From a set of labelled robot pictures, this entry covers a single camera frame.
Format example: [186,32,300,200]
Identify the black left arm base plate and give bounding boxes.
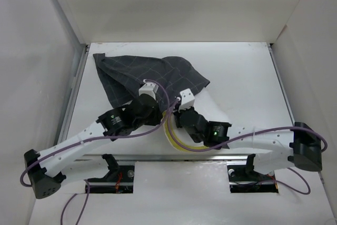
[85,154,135,194]

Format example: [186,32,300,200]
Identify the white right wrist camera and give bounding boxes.
[179,89,195,111]

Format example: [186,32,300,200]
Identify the white pillow with yellow edge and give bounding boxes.
[164,88,232,152]

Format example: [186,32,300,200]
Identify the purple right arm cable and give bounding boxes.
[165,97,329,195]

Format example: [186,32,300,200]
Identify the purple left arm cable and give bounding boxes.
[19,79,171,225]

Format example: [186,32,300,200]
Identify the aluminium front table rail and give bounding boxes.
[75,152,251,162]

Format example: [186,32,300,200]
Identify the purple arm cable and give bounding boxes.
[19,79,171,225]
[165,97,329,195]

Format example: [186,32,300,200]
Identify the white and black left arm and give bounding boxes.
[24,94,162,199]

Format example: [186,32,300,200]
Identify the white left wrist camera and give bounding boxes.
[138,82,158,101]

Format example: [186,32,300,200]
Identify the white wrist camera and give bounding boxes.
[179,89,195,111]
[138,82,158,101]

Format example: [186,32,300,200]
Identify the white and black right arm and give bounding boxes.
[173,107,327,180]

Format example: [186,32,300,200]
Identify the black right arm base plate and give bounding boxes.
[227,164,279,193]

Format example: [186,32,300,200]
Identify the dark grey checked pillowcase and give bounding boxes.
[93,53,210,112]

